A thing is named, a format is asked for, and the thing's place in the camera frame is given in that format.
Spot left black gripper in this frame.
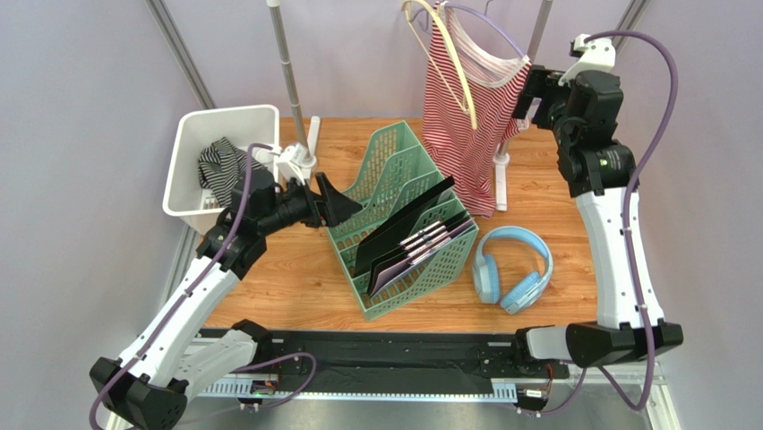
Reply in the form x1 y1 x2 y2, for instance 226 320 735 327
258 172 363 237

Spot red white striped tank top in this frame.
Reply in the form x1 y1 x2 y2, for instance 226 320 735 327
422 2 531 219

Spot cream wooden hanger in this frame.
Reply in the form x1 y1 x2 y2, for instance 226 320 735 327
400 0 479 131

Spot black white striped tank top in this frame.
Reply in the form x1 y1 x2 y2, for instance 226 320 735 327
197 137 248 208

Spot purple plastic hanger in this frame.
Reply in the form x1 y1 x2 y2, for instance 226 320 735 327
402 1 527 59

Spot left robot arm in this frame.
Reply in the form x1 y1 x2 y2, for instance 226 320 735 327
90 169 363 429

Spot left white rack foot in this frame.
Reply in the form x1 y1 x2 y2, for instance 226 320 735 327
292 116 321 185

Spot black folder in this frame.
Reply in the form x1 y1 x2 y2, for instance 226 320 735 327
355 176 455 278

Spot green plastic file organizer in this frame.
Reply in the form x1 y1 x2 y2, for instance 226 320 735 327
328 121 479 322

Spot pink booklets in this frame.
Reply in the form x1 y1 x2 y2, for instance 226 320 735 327
366 215 476 297

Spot white plastic basket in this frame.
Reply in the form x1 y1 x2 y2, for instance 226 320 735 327
162 104 280 235

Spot blue headphones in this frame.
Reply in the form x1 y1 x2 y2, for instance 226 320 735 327
472 226 554 314

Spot left rack pole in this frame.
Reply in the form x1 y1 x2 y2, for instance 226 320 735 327
266 0 307 144

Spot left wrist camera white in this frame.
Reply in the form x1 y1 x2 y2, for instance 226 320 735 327
274 142 317 185

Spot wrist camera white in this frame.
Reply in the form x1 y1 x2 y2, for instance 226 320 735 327
558 34 616 86
274 142 317 185

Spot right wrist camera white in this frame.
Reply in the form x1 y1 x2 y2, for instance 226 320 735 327
558 34 616 86

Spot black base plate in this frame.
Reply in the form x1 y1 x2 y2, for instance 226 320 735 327
203 331 570 402

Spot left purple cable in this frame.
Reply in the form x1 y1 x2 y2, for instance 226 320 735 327
89 142 319 430

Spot aluminium frame rail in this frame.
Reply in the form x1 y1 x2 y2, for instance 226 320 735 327
106 336 682 430

